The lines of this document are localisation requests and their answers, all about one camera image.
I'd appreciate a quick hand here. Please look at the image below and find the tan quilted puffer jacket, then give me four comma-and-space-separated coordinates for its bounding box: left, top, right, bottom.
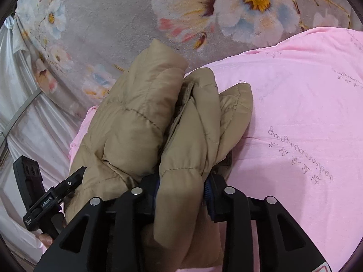
65, 40, 253, 271

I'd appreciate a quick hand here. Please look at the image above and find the person's left hand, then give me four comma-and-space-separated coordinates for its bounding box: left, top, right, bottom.
39, 233, 54, 249

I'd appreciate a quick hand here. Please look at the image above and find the silver satin bed skirt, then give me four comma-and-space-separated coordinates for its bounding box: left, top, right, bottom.
1, 16, 80, 265

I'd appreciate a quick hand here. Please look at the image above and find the pink bed sheet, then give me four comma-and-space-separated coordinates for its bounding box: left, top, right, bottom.
68, 26, 363, 272

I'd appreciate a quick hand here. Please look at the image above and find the grey floral quilt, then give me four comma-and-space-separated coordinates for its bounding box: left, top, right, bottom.
13, 0, 362, 117

